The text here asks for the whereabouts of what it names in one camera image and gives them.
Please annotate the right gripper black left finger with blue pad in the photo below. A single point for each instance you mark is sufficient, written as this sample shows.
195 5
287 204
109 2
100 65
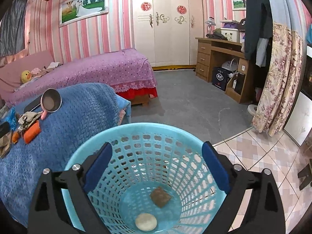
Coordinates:
48 213

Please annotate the beige snack wrapper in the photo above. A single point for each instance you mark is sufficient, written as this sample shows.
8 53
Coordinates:
28 119

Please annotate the brown phone case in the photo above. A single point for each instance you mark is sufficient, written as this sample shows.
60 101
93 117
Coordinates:
5 144

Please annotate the orange bottle cap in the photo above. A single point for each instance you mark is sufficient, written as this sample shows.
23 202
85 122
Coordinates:
15 137

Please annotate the blue plastic bag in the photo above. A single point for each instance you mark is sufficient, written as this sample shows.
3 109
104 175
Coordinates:
12 119

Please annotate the light blue plastic basket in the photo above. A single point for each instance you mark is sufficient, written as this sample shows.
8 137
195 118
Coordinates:
146 156

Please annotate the white fan base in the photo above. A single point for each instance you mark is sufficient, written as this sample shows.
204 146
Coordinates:
252 109

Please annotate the floral curtain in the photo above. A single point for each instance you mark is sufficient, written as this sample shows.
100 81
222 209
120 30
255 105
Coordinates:
282 81

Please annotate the black phone case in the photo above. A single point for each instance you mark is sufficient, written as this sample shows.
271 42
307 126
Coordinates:
33 105

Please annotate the pink metal mug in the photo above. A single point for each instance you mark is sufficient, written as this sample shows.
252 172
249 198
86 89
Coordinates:
51 101

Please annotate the wooden desk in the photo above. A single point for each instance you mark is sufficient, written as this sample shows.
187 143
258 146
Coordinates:
213 53

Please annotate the yellow duck plush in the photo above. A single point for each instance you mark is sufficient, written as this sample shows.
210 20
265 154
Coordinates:
26 76

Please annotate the pink headboard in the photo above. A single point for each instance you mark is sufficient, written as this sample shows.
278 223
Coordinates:
11 73

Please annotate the black box under desk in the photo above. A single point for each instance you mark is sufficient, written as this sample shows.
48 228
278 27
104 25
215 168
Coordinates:
220 77

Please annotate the purple dotted bed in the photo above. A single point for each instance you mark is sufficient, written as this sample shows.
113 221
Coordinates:
127 71

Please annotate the white storage box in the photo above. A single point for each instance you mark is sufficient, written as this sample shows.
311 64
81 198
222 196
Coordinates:
232 34

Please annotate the dark hanging jacket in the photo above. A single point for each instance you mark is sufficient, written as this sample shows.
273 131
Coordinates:
258 27

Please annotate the grey window curtain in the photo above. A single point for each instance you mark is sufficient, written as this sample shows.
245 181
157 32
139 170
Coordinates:
13 28

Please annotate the desk lamp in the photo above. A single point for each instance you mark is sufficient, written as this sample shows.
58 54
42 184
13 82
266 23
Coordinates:
210 23

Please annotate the framed wedding picture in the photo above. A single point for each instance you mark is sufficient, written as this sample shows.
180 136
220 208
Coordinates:
71 11

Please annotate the white wardrobe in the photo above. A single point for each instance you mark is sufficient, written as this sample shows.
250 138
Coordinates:
166 31

